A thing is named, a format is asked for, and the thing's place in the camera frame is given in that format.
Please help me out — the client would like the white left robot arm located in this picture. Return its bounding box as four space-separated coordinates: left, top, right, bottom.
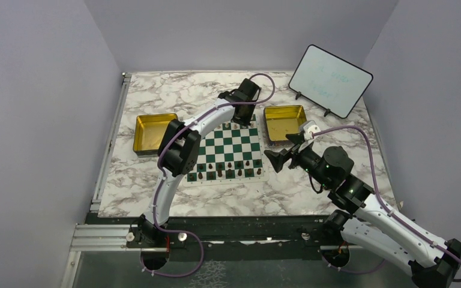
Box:
137 78 261 247

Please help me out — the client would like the small whiteboard on stand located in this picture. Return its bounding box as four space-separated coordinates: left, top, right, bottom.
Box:
288 44 373 119

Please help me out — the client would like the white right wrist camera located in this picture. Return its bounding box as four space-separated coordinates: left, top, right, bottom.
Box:
299 120 321 151

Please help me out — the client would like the green white chess board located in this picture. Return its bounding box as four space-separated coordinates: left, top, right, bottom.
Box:
182 114 269 187

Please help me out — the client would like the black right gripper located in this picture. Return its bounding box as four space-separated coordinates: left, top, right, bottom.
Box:
264 133 332 188

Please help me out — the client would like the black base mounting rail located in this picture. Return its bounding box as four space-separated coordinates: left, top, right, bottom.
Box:
125 215 343 262

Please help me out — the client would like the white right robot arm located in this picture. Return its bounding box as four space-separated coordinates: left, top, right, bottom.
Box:
265 133 461 287

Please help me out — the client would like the gold metal tin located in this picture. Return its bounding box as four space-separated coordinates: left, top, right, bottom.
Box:
133 113 178 157
264 105 307 146

